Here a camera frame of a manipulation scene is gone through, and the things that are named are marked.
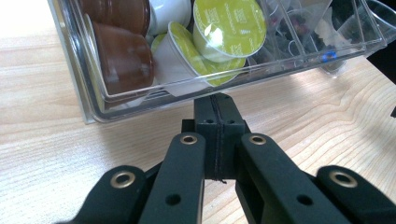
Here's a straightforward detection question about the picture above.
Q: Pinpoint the clear drawer with capsules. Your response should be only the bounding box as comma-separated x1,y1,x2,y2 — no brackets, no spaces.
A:
46,0,390,125

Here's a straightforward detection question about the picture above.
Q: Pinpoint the brown coffee capsule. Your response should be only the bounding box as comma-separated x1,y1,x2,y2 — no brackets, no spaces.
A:
78,0,152,37
88,21,156,97

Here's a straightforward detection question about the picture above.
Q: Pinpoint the clear plastic cup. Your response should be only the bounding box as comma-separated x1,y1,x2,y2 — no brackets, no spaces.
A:
320,0,396,75

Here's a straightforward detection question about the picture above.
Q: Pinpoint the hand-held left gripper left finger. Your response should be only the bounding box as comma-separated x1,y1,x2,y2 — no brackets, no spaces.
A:
181,94,219,181

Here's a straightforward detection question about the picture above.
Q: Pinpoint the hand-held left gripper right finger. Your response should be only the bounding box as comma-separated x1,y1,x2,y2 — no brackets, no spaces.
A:
217,92,252,182

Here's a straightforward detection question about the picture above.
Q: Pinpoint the white coffee capsule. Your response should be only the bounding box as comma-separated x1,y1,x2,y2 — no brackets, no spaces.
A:
147,0,193,36

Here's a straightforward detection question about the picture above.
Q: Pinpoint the green lid coffee capsule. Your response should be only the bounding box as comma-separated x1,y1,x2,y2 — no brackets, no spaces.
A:
199,56,248,88
191,0,268,63
151,21,210,98

